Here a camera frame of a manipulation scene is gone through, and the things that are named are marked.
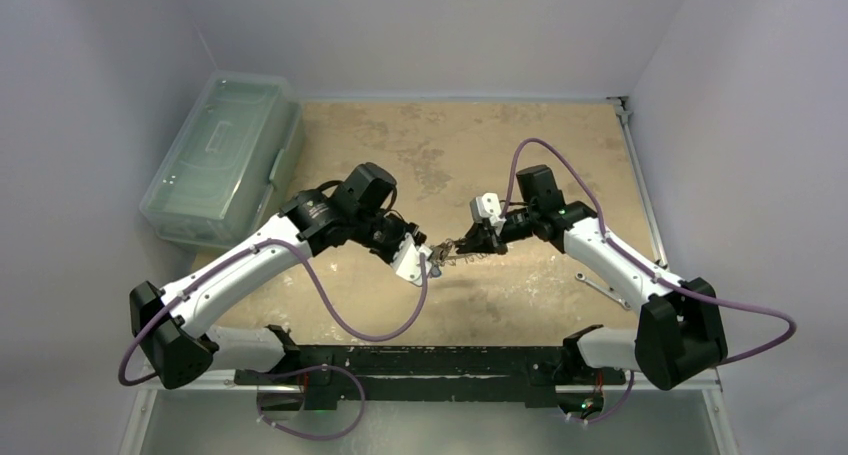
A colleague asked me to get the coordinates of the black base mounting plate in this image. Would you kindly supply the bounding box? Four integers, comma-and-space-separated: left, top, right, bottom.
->
234, 345, 626, 410

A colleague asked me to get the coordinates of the aluminium frame rail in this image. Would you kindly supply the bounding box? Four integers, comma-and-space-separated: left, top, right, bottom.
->
117, 97, 740, 455

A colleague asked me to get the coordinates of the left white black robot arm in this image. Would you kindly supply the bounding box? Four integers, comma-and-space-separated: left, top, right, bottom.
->
118, 162, 439, 389

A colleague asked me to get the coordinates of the translucent green plastic storage box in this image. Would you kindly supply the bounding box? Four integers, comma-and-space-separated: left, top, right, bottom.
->
140, 71, 305, 251

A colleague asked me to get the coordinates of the silver wrench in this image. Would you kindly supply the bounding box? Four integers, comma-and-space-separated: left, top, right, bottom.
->
575, 272, 632, 310

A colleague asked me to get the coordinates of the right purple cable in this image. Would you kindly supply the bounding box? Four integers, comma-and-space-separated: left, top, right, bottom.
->
500, 137, 798, 427

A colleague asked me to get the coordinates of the large keyring with keys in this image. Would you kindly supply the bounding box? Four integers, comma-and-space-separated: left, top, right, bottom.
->
428, 239, 488, 278

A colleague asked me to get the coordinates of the purple cable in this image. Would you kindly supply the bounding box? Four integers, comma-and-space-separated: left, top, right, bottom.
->
500, 137, 798, 427
117, 238, 431, 441

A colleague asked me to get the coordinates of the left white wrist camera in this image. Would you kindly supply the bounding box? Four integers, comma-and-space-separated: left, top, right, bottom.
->
390, 234, 433, 287

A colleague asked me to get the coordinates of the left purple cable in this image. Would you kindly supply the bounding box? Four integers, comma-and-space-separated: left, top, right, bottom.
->
117, 238, 431, 441

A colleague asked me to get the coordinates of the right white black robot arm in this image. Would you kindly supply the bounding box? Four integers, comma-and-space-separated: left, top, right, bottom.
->
455, 165, 728, 390

